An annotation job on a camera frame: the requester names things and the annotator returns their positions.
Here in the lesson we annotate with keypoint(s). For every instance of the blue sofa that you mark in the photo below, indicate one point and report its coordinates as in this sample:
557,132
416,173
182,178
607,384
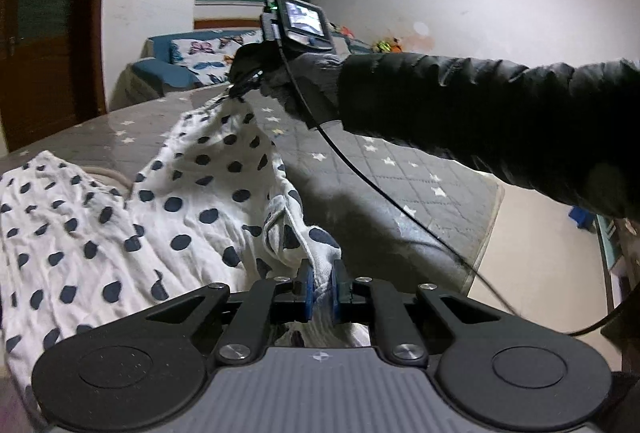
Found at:
150,73

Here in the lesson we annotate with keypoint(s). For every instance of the person's right hand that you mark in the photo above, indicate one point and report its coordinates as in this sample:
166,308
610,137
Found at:
310,83

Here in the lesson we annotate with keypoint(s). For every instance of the white polka dot garment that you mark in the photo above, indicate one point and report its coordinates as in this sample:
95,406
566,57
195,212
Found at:
150,223

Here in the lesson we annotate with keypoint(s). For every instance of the small blue plastic box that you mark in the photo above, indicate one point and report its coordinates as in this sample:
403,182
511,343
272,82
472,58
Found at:
582,218

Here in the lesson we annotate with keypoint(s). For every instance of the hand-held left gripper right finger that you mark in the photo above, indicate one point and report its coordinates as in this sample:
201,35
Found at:
336,298

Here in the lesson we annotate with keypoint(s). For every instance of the butterfly printed blanket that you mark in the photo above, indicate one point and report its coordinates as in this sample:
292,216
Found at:
205,55

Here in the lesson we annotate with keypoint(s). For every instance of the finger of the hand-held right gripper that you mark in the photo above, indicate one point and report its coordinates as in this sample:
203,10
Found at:
242,87

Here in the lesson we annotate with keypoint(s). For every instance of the colourful toy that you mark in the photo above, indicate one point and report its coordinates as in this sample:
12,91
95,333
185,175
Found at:
390,45

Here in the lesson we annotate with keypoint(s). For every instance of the person's right forearm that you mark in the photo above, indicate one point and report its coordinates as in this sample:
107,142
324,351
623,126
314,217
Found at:
490,118

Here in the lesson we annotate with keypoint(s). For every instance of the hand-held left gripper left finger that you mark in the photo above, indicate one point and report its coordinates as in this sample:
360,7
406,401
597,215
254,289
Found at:
309,298

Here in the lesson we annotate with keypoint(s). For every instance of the brown wooden door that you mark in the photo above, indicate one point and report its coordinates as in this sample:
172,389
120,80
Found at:
45,23

